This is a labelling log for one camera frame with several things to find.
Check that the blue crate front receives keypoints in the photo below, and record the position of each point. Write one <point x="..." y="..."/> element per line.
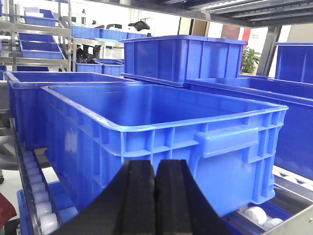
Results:
<point x="229" y="143"/>

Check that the left roller track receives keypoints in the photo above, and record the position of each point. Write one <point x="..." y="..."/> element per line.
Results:
<point x="43" y="206"/>

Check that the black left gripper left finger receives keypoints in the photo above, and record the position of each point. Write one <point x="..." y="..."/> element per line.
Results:
<point x="125" y="207"/>

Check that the green potted plant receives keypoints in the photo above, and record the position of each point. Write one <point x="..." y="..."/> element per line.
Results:
<point x="250" y="59"/>

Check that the blue crate behind left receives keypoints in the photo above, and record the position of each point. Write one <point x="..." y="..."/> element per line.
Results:
<point x="26" y="99"/>

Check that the blue crate far right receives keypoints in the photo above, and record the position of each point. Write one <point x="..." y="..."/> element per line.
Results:
<point x="295" y="62"/>

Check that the blue crate stacked rear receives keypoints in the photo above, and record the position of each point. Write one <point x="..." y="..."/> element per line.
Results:
<point x="171" y="60"/>

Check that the roller track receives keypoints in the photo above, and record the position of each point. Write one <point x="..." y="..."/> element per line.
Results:
<point x="43" y="206"/>
<point x="290" y="212"/>

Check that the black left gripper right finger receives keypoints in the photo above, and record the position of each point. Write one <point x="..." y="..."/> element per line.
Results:
<point x="181" y="207"/>

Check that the overhead shelf frame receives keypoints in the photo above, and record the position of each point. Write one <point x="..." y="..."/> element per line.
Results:
<point x="247" y="13"/>

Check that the right roller track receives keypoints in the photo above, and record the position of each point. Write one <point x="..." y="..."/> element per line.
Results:
<point x="290" y="212"/>

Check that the steel shelf rack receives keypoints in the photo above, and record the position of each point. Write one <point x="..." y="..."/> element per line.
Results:
<point x="35" y="33"/>

